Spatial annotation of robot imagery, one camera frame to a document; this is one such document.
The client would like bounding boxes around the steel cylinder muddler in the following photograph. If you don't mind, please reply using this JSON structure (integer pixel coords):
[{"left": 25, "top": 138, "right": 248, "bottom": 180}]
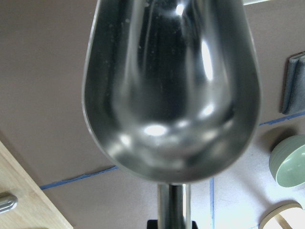
[{"left": 0, "top": 194, "right": 18, "bottom": 214}]

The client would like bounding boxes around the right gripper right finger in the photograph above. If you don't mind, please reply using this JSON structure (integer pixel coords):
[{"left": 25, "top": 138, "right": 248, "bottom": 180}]
[{"left": 190, "top": 220, "right": 198, "bottom": 229}]

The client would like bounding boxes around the wooden cutting board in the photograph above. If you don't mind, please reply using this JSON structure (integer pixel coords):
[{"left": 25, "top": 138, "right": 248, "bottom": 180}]
[{"left": 0, "top": 143, "right": 73, "bottom": 229}]

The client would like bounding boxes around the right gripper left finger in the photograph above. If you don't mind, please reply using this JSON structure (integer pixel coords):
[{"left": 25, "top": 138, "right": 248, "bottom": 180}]
[{"left": 146, "top": 219, "right": 158, "bottom": 229}]

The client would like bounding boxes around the stainless steel ice scoop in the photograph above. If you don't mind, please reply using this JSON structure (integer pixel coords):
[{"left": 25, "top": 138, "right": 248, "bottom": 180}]
[{"left": 82, "top": 0, "right": 261, "bottom": 229}]

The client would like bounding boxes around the green ceramic bowl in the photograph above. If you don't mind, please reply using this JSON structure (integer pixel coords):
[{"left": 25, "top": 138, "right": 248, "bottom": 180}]
[{"left": 269, "top": 135, "right": 305, "bottom": 187}]

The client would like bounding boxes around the grey and yellow folded cloth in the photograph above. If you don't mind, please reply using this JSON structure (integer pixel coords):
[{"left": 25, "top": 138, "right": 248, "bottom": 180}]
[{"left": 282, "top": 52, "right": 305, "bottom": 115}]

